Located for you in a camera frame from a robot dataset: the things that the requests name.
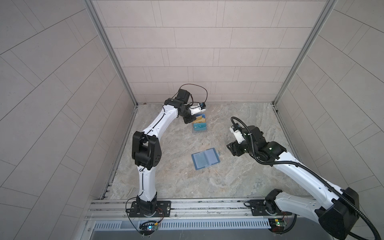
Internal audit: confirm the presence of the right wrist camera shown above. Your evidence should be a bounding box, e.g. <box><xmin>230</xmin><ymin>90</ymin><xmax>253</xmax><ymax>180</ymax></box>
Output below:
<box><xmin>230</xmin><ymin>126</ymin><xmax>245</xmax><ymax>144</ymax></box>

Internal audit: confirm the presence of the black corrugated cable conduit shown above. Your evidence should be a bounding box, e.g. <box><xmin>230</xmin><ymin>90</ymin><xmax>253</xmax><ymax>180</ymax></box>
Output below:
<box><xmin>230</xmin><ymin>116</ymin><xmax>382</xmax><ymax>240</ymax></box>

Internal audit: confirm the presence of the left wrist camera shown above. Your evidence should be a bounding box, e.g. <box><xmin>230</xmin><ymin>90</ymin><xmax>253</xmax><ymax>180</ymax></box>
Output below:
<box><xmin>189</xmin><ymin>103</ymin><xmax>206</xmax><ymax>116</ymax></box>

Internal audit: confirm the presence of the right circuit board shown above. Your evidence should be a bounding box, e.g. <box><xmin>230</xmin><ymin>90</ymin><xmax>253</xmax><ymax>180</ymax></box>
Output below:
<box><xmin>268</xmin><ymin>219</ymin><xmax>287</xmax><ymax>233</ymax></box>

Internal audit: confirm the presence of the aluminium corner post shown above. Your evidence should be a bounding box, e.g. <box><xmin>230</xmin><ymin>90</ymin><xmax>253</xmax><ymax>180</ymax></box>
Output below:
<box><xmin>272</xmin><ymin>0</ymin><xmax>338</xmax><ymax>107</ymax></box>
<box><xmin>84</xmin><ymin>0</ymin><xmax>139</xmax><ymax>108</ymax></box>

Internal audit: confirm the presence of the left aluminium corner post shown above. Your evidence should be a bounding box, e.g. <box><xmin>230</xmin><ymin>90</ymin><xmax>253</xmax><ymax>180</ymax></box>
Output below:
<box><xmin>84</xmin><ymin>0</ymin><xmax>139</xmax><ymax>108</ymax></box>

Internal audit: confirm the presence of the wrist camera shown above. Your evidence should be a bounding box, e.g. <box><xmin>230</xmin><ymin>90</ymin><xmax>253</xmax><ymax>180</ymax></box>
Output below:
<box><xmin>189</xmin><ymin>103</ymin><xmax>206</xmax><ymax>116</ymax></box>
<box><xmin>230</xmin><ymin>126</ymin><xmax>245</xmax><ymax>144</ymax></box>

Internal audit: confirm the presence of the white vent grille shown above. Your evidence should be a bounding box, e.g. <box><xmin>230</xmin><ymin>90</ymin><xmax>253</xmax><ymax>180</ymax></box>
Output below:
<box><xmin>94</xmin><ymin>219</ymin><xmax>271</xmax><ymax>231</ymax></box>

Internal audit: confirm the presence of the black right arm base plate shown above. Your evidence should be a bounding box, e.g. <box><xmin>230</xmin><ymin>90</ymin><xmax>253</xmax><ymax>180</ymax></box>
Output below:
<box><xmin>244</xmin><ymin>199</ymin><xmax>293</xmax><ymax>217</ymax></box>

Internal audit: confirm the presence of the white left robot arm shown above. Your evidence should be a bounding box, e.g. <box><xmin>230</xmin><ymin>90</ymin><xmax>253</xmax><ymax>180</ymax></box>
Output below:
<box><xmin>132</xmin><ymin>89</ymin><xmax>206</xmax><ymax>217</ymax></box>

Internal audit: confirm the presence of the blue-grey card holder wallet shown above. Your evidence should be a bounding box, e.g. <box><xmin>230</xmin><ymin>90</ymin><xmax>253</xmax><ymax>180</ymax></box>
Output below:
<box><xmin>191</xmin><ymin>148</ymin><xmax>221</xmax><ymax>170</ymax></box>

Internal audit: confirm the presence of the right aluminium corner post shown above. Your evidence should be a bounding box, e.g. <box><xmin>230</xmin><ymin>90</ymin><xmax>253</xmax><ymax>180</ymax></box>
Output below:
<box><xmin>272</xmin><ymin>0</ymin><xmax>338</xmax><ymax>107</ymax></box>

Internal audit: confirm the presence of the circuit board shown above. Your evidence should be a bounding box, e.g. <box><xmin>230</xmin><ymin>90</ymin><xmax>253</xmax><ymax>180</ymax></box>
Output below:
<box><xmin>268</xmin><ymin>219</ymin><xmax>287</xmax><ymax>233</ymax></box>
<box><xmin>139</xmin><ymin>221</ymin><xmax>160</xmax><ymax>236</ymax></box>

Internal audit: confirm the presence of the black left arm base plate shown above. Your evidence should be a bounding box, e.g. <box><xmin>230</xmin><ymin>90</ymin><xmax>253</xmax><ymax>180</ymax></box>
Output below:
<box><xmin>128</xmin><ymin>200</ymin><xmax>172</xmax><ymax>218</ymax></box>

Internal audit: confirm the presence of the teal VIP card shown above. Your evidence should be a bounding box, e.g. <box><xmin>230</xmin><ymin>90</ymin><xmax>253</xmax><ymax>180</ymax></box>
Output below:
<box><xmin>193</xmin><ymin>123</ymin><xmax>207</xmax><ymax>132</ymax></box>

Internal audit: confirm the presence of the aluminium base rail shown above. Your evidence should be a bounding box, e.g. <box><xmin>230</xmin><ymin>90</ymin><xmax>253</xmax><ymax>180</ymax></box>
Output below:
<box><xmin>85</xmin><ymin>197</ymin><xmax>301</xmax><ymax>221</ymax></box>

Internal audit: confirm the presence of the left circuit board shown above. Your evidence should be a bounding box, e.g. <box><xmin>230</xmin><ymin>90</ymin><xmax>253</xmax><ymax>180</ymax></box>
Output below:
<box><xmin>139</xmin><ymin>221</ymin><xmax>160</xmax><ymax>236</ymax></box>

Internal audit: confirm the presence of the thin black camera cable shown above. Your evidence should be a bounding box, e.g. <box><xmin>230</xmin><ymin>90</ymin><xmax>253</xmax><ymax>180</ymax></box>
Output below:
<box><xmin>172</xmin><ymin>83</ymin><xmax>209</xmax><ymax>106</ymax></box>

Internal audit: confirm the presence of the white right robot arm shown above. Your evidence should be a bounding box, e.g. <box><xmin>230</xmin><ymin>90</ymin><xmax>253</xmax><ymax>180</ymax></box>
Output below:
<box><xmin>227</xmin><ymin>123</ymin><xmax>362</xmax><ymax>240</ymax></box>

